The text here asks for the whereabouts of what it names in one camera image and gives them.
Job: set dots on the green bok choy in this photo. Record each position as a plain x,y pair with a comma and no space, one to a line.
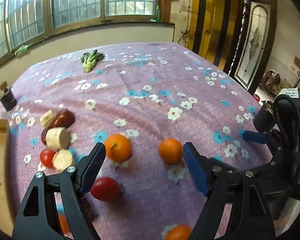
90,60

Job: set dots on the purple floral tablecloth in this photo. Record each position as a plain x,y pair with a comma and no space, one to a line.
145,115

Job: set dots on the dark red date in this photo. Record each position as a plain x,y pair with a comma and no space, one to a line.
88,208

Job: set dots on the barred wooden-frame window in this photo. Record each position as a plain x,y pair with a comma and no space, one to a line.
75,2

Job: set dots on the green bottle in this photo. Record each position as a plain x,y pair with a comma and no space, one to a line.
157,12

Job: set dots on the peeled sugarcane piece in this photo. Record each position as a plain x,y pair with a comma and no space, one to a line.
47,119
57,138
63,160

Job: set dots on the stained glass door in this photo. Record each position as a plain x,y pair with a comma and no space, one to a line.
255,42

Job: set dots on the yellow and black partition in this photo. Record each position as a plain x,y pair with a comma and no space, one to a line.
215,17

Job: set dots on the red tomato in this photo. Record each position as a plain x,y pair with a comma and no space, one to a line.
105,188
47,158

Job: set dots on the cardboard box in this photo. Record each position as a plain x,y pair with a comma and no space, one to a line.
0,170

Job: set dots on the green cloth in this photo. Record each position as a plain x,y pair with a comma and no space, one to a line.
21,49

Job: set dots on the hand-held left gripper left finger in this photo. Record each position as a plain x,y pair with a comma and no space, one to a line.
93,165

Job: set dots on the large red date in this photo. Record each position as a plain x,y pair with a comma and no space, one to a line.
65,118

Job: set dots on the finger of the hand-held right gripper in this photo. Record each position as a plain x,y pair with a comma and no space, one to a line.
255,137
271,167

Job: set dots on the black cylinder with wooden knob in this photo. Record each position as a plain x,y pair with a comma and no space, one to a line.
7,100

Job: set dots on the small red date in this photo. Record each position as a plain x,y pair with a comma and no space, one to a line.
43,137

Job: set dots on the wooden chair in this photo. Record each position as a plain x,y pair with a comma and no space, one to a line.
272,81

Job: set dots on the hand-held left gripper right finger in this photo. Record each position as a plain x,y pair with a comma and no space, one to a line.
195,170

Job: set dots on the orange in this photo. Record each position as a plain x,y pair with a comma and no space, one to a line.
170,151
178,233
118,147
64,224

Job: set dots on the red ball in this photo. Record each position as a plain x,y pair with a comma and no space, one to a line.
257,97

